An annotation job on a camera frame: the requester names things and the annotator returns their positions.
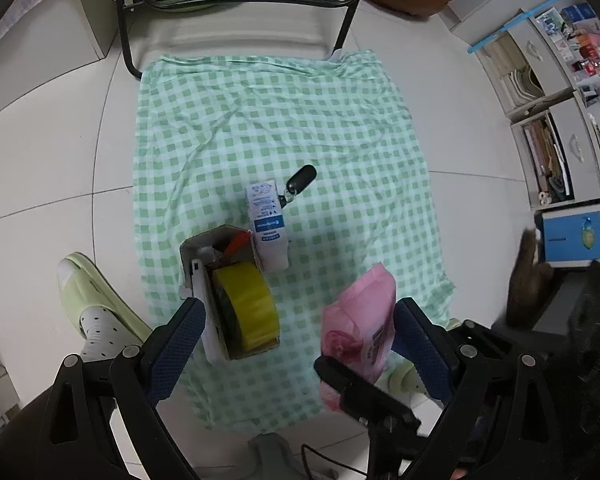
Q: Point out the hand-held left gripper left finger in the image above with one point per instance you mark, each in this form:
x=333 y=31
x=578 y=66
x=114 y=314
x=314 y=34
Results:
x=176 y=347

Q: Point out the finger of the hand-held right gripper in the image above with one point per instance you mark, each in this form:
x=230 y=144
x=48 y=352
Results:
x=367 y=394

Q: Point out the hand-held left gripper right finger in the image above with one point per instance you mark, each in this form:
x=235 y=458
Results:
x=421 y=351

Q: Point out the pink plastic packet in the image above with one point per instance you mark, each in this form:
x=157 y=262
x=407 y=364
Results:
x=362 y=320

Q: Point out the cardboard box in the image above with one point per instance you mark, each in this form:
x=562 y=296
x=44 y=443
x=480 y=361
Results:
x=220 y=255

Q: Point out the pale green slipper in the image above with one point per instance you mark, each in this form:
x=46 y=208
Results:
x=405 y=382
x=87 y=285

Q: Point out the white flat device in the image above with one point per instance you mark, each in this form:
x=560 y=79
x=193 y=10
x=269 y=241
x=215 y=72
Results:
x=200 y=285

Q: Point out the person's foot in dotted sock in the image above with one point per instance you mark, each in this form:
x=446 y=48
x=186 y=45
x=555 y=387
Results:
x=100 y=335

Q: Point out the yellow tape roll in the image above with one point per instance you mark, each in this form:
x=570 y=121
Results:
x=247 y=305

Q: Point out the grey stand base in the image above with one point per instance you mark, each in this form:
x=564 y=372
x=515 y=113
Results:
x=272 y=457

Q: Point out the brown furry thing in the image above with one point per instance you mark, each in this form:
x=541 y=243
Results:
x=527 y=280

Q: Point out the white carton with blue label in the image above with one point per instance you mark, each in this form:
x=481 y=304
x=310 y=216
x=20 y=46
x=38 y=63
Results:
x=267 y=225

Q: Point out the blue plastic drawer box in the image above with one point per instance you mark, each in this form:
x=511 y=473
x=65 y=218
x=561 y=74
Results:
x=577 y=235

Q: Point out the black car key fob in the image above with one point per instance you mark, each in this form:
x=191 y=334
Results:
x=300 y=177

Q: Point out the green checked cloth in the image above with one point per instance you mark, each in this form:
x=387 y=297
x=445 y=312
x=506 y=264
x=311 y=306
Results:
x=280 y=125

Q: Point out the grey drawer cabinet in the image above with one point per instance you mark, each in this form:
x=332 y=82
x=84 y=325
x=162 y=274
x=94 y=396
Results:
x=575 y=155
x=535 y=55

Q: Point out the black metal chair frame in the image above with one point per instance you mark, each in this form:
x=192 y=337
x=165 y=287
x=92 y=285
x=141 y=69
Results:
x=340 y=15

